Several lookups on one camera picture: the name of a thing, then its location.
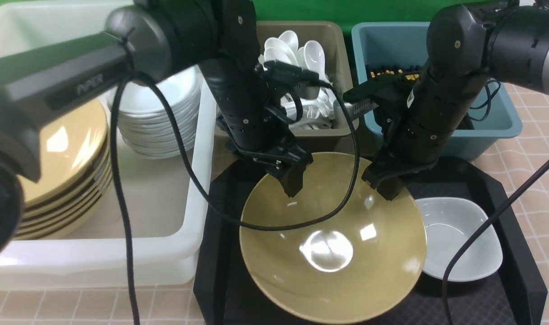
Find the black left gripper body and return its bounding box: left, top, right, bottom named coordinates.
left=226, top=135, right=314, bottom=179

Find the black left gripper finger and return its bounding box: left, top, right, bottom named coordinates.
left=277, top=163, right=307, bottom=198

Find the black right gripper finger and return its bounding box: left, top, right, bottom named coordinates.
left=375, top=174, right=412, bottom=201

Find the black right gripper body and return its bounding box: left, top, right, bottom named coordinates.
left=361, top=153, right=439, bottom=188

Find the yellow noodle bowl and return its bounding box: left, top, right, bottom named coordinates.
left=240, top=152, right=427, bottom=324

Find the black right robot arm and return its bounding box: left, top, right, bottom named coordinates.
left=362, top=0, right=549, bottom=201

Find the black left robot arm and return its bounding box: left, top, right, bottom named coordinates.
left=0, top=0, right=312, bottom=253

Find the white square sauce dish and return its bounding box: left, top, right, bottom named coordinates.
left=416, top=197, right=503, bottom=282

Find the pile of black chopsticks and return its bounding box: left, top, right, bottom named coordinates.
left=365, top=65, right=423, bottom=83

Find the pile of white spoons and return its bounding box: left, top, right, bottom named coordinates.
left=258, top=30, right=335, bottom=130

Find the blue chopstick bin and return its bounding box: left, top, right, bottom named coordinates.
left=351, top=22, right=522, bottom=161

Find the olive green spoon bin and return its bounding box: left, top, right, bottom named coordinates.
left=257, top=21, right=353, bottom=141

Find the large white plastic tub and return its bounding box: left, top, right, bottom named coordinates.
left=0, top=0, right=208, bottom=291

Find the stack of white square dishes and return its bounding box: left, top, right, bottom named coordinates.
left=117, top=66, right=203, bottom=160

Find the black serving tray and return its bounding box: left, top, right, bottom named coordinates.
left=194, top=157, right=547, bottom=325

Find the stack of yellow bowls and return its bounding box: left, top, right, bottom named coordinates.
left=16, top=100, right=111, bottom=240

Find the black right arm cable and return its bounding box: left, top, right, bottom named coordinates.
left=441, top=79, right=549, bottom=325

